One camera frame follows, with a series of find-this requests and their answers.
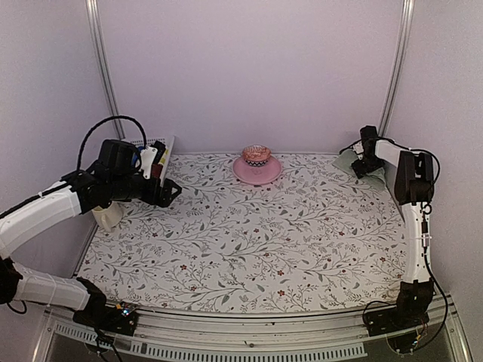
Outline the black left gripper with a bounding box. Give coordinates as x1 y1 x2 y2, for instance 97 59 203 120
110 167 183 207

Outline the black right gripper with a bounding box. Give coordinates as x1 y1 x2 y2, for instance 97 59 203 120
352 154 386 178

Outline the green panda towel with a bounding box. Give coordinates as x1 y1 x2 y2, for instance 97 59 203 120
332 149 386 191

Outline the dark red towel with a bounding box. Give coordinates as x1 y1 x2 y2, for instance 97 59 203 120
151 164 163 179

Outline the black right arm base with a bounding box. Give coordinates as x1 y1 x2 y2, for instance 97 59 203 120
362 279 434 354

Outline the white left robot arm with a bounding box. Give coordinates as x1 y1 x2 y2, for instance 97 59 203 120
1 140 182 327

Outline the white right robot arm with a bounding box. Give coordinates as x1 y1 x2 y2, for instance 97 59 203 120
350 125 437 285

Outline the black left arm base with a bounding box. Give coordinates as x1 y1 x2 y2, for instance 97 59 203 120
72 278 139 336

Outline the white cup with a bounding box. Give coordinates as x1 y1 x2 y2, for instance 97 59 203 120
91 202 124 232

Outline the yellow green rolled towel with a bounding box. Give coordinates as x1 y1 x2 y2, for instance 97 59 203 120
158 149 169 165

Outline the white plastic basket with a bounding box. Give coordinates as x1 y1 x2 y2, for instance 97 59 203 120
127 136 175 183

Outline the patterned small bowl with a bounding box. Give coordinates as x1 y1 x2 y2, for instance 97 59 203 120
242 145 272 167

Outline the pink plate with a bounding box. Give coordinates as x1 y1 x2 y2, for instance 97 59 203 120
232 156 282 186

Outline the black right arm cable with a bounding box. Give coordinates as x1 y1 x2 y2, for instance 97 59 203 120
339 138 441 186

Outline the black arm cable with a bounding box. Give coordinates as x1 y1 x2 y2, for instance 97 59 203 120
75 115 149 171
339 138 441 186

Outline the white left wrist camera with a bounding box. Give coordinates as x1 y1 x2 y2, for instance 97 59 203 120
140 146 158 179

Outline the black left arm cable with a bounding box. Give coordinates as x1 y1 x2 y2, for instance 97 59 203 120
75 115 149 171

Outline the right aluminium frame post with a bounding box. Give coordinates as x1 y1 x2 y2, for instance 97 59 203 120
378 0 415 137

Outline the aluminium frame post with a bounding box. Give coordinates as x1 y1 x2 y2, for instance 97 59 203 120
85 0 119 116
378 0 415 137

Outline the aluminium front rail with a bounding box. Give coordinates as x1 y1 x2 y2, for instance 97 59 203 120
32 296 475 361

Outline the left aluminium frame post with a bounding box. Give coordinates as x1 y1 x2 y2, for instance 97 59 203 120
85 0 119 116

